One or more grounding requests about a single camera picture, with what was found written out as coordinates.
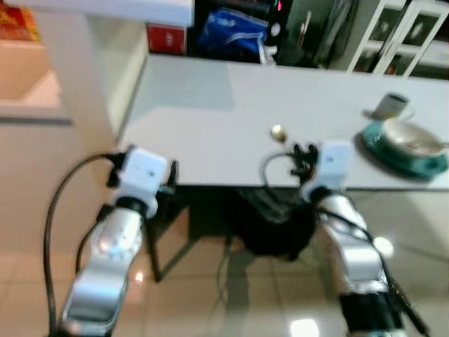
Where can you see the gold spoon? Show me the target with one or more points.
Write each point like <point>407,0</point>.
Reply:
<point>278,132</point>

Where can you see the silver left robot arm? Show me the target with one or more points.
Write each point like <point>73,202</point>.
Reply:
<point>105,260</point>

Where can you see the black bag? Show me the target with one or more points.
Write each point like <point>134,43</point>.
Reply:
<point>270,225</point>

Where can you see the teal plate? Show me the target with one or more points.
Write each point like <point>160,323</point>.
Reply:
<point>393,163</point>

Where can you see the grey enamel mug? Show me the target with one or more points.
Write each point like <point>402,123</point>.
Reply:
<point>389,107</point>

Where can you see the white bowl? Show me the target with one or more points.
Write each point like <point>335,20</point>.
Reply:
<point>410,137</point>

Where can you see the dark glass cabinet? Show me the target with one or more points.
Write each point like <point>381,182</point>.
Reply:
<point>309,35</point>

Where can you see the white counter unit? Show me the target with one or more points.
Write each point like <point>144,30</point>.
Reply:
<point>77,84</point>

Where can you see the silver fork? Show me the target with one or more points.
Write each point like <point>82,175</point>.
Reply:
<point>438,144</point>

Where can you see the red yellow patterned box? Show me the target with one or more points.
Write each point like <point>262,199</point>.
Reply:
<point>17,24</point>

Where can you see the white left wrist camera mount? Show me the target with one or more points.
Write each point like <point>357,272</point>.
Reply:
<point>144,172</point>

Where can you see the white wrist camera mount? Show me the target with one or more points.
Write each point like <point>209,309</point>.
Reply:
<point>335,163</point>
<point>144,172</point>

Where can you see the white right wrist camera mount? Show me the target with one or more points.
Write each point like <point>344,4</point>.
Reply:
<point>335,163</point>

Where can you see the black table frame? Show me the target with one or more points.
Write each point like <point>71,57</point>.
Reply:
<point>151,246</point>

